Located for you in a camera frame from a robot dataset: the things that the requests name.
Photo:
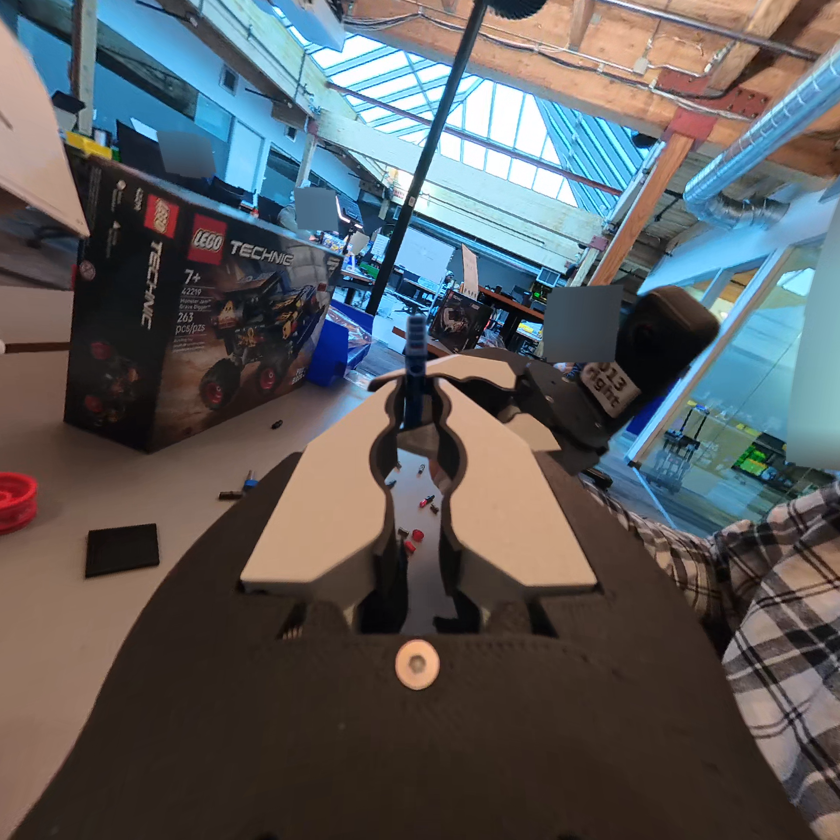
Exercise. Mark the person's plaid shirt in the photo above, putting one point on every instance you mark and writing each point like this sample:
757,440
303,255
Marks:
787,656

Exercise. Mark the brown stick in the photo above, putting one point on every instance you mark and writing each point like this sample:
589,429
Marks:
39,348

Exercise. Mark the whiteboard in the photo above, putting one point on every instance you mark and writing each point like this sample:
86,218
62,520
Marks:
423,256

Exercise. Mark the blue toy beam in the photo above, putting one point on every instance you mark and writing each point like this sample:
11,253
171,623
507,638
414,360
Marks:
415,354

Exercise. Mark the person's right forearm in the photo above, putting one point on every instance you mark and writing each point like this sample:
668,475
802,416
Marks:
669,558

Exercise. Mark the metal cart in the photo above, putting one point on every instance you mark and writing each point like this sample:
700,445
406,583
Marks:
682,446

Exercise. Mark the long wooden table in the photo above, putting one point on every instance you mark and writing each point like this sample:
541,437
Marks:
512,302

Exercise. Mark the black printed box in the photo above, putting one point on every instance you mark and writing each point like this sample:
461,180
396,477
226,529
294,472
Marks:
463,318

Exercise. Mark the red toy wheel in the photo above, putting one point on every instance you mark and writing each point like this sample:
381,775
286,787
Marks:
13,502

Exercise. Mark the black pole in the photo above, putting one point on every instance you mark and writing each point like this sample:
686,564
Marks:
433,144

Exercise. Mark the blue storage bin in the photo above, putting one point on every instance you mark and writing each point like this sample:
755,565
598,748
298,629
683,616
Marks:
334,348

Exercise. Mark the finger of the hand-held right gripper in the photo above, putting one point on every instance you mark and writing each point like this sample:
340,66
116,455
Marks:
528,430
472,369

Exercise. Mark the silver ventilation duct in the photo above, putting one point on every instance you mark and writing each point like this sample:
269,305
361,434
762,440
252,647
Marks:
754,151

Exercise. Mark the toy truck printed box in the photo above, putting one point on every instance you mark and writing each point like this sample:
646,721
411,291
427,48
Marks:
197,315

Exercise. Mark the wooden post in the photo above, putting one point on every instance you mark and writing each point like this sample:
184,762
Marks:
640,203

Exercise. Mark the white board panel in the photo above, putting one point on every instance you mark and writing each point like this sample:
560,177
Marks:
33,131

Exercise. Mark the blue and grey toy pin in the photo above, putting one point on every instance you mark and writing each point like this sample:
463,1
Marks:
249,484

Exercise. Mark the cardboard sign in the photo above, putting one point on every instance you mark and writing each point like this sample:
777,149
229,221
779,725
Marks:
470,269

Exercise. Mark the black square plate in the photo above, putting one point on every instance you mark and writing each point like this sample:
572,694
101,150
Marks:
123,550

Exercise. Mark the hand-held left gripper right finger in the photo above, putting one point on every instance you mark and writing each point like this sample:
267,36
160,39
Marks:
518,518

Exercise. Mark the clear plastic bag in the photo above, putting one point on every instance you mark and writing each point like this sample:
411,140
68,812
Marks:
358,331

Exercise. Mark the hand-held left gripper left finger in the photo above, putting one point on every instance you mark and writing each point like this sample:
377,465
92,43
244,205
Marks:
315,518

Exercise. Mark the red and black toy pin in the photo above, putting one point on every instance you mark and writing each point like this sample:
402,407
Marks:
430,503

